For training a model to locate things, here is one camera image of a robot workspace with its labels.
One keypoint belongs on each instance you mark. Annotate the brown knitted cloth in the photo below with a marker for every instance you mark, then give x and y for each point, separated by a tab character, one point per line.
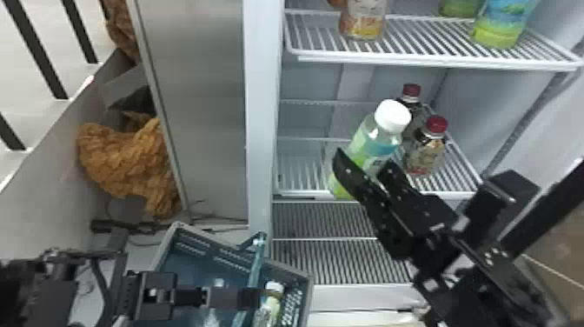
122	27
128	162

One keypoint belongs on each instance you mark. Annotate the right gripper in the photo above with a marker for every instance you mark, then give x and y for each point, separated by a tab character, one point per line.
429	244

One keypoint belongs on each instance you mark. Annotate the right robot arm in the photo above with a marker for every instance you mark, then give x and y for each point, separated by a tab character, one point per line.
511	292

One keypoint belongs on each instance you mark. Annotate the white fridge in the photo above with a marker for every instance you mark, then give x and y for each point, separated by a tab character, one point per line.
262	114

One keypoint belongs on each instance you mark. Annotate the dark bottle with red cap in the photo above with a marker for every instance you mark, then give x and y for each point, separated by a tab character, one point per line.
426	150
412	102

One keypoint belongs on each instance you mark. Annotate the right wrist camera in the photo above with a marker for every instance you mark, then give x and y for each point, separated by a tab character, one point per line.
499	203

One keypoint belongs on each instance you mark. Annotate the green bottle with white cap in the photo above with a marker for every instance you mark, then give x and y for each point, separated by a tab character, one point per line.
375	139

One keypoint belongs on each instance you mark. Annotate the orange bottle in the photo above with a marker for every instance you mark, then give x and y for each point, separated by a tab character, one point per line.
362	20

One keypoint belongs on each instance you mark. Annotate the clear bottle with white cap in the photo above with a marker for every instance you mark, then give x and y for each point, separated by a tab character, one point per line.
270	303

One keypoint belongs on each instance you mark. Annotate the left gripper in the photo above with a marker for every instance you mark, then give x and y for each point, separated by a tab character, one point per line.
153	294

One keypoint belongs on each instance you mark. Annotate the blue and green bottle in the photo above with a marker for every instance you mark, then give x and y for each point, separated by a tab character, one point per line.
502	23

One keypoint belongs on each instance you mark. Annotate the blue basket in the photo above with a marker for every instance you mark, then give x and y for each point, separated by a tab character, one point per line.
205	258

